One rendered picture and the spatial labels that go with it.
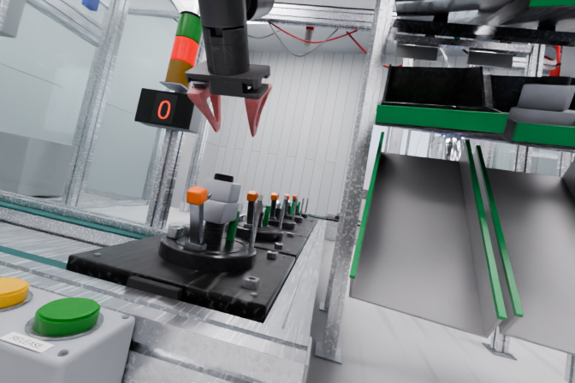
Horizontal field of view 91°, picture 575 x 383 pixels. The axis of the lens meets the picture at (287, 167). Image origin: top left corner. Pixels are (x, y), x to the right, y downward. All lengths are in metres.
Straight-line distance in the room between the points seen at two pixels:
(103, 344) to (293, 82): 4.14
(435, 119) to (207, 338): 0.31
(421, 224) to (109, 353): 0.35
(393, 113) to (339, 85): 3.77
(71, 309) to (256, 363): 0.15
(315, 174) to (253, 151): 0.99
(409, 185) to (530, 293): 0.18
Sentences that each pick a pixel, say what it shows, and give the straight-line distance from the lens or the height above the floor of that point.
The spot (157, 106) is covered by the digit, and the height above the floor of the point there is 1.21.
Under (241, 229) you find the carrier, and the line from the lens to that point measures 0.63.
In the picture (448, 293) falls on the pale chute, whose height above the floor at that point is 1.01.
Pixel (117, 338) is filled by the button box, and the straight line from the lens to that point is 0.29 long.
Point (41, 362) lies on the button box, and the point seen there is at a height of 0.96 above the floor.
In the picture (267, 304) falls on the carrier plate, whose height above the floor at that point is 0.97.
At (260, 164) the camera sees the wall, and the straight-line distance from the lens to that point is 4.11.
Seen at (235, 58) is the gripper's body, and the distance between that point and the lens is 0.39.
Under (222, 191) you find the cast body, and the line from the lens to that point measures 0.42.
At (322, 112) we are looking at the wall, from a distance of 4.02.
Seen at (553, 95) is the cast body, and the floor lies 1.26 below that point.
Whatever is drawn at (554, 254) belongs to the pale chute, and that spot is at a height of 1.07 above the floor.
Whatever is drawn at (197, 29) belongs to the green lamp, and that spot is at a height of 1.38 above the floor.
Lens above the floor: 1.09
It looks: 4 degrees up
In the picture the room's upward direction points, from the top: 11 degrees clockwise
